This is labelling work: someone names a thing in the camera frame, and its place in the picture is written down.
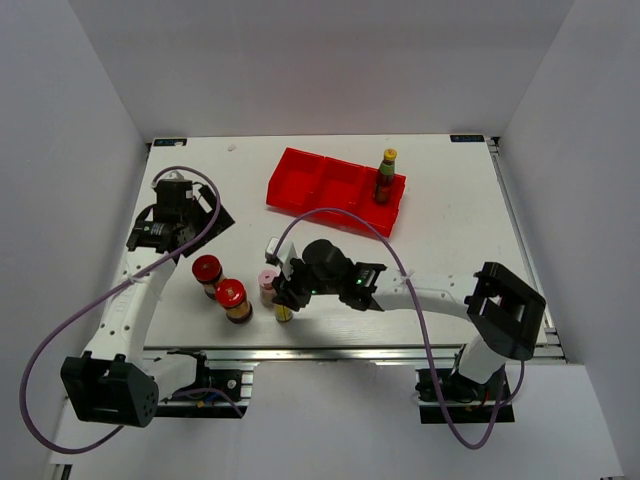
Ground aluminium front rail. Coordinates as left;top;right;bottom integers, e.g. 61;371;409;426
143;345;566;364

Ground pink cap spice jar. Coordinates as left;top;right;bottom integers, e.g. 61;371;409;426
258;269;278;308

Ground aluminium rail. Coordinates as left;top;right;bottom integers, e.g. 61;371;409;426
486;137;567;363
143;345;566;364

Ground red three-compartment plastic bin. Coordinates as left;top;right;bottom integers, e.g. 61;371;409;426
266;147;406;238

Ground blue table corner label right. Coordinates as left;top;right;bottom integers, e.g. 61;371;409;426
449;134;485;143

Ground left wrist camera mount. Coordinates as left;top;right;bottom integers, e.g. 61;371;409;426
151;169;185;189

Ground blue table corner label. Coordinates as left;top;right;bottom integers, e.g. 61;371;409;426
449;134;485;143
152;138;187;147

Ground red lid sauce jar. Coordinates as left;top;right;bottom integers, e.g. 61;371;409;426
191;255;224;300
215;278;253;324

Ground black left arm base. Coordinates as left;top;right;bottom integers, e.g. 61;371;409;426
145;349;252;419

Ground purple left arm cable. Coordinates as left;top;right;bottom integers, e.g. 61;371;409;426
18;166;244;455

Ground small yellow label bottle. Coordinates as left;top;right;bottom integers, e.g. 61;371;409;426
273;304;293;323

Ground yellow cap sauce bottle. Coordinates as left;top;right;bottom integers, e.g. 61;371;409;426
373;148;397;204

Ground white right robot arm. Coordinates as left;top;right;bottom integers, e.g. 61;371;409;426
265;237;477;323

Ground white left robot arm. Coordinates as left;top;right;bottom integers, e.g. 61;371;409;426
84;179;233;399

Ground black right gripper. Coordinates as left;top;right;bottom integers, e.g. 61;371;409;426
272;256;341;313

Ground red lid sauce jar rear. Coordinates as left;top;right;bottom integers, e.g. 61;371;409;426
191;255;224;300

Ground red lid sauce jar front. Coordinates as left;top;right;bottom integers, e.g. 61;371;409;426
215;278;253;324

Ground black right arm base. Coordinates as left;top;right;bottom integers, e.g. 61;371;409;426
415;368;515;425

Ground blue table corner label left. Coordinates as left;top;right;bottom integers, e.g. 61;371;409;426
152;138;187;147

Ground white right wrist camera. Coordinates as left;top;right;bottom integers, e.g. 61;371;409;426
265;237;297;280

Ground aluminium right side rail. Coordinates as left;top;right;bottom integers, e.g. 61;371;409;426
486;137;567;363

